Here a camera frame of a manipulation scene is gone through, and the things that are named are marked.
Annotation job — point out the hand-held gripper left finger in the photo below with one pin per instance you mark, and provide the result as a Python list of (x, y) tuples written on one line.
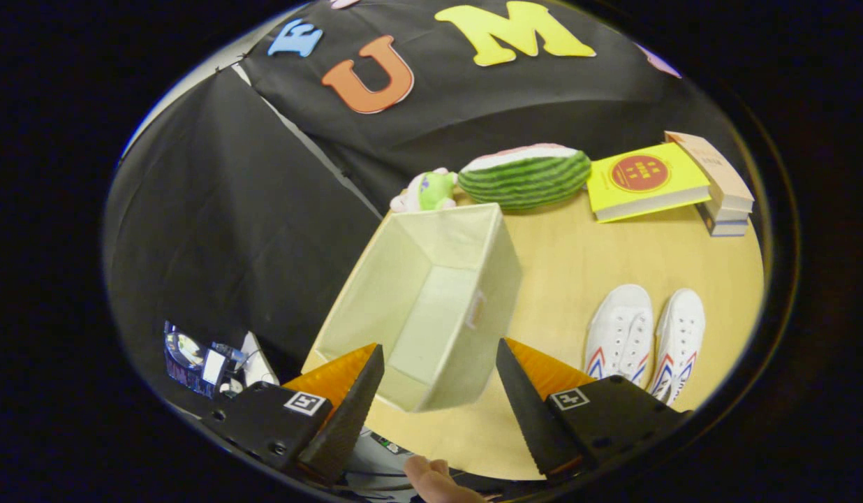
[(344, 419)]

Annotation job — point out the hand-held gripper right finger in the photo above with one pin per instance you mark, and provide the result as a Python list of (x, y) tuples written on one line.
[(533, 419)]

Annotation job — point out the white shoe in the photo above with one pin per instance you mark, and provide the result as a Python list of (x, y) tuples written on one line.
[(679, 335), (620, 328)]

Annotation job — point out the beige fabric storage box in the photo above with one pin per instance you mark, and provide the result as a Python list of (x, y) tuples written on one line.
[(438, 307)]

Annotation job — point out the grey rounded object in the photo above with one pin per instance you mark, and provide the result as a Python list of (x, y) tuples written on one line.
[(375, 461)]

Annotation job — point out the white angular object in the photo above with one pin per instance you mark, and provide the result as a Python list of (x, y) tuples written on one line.
[(257, 363)]

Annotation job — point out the watermelon slice plush toy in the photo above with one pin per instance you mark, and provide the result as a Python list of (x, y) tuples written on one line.
[(526, 178)]

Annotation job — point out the green pink plush toy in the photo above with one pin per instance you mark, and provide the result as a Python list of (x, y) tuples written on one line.
[(431, 192)]

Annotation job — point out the yellow book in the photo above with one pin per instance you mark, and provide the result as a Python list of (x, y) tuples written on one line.
[(644, 181)]

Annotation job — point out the blue edged book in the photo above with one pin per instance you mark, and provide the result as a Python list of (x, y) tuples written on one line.
[(726, 228)]

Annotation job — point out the white cover book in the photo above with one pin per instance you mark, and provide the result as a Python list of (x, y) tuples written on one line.
[(728, 213)]

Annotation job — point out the tan cover book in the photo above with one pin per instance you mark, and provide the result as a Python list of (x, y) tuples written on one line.
[(714, 171)]

